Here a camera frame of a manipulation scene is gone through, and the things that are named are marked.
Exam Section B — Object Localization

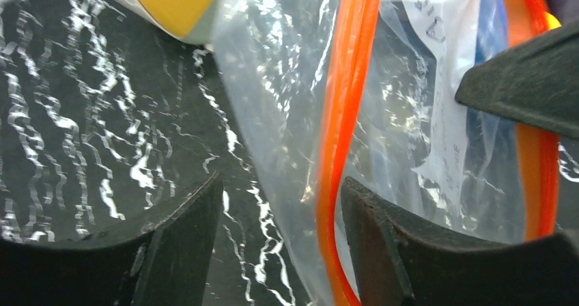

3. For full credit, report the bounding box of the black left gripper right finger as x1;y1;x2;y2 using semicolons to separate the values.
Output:
341;177;578;306

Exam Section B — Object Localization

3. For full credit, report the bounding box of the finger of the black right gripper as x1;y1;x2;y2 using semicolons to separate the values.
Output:
455;21;578;139

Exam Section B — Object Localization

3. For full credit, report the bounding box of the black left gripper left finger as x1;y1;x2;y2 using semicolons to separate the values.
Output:
1;172;223;305

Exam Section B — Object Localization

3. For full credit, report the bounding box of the clear orange-zip bag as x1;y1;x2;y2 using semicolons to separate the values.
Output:
214;0;559;305

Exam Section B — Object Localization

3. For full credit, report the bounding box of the blue plastic bin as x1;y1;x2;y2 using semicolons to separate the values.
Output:
465;0;512;173

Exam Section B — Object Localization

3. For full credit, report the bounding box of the cylindrical wooden drawer box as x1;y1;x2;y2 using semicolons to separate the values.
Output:
114;0;218;45

